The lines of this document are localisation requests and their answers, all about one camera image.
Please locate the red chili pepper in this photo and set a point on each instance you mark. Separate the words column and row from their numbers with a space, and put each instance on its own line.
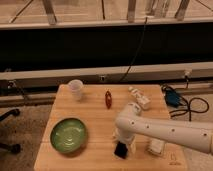
column 108, row 99

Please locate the wooden table board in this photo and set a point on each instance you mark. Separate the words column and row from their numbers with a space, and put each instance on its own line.
column 98, row 153

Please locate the blue power box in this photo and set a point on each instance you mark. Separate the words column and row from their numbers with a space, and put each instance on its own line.
column 172, row 98

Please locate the white plastic bottle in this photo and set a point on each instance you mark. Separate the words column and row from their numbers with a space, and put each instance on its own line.
column 142, row 100

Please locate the green bowl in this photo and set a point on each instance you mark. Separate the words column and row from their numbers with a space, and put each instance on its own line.
column 68, row 135

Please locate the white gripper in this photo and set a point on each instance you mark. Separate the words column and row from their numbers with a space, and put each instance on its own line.
column 126, row 138

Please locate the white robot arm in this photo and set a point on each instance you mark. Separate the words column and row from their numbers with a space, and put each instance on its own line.
column 194, row 135

